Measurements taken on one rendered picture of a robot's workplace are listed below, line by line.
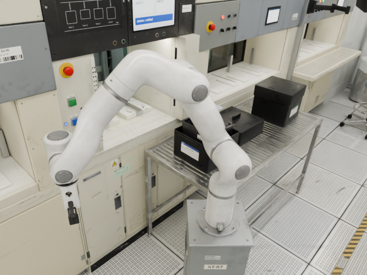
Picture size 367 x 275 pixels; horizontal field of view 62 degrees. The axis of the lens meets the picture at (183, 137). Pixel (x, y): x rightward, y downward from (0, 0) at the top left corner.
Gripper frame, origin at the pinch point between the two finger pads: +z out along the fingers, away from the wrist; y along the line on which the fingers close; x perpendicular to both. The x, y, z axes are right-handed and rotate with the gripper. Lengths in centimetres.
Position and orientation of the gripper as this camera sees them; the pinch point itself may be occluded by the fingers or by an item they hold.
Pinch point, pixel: (73, 212)
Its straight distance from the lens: 116.6
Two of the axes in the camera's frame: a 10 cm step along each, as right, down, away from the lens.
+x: -9.3, 1.6, -3.4
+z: -0.4, 8.5, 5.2
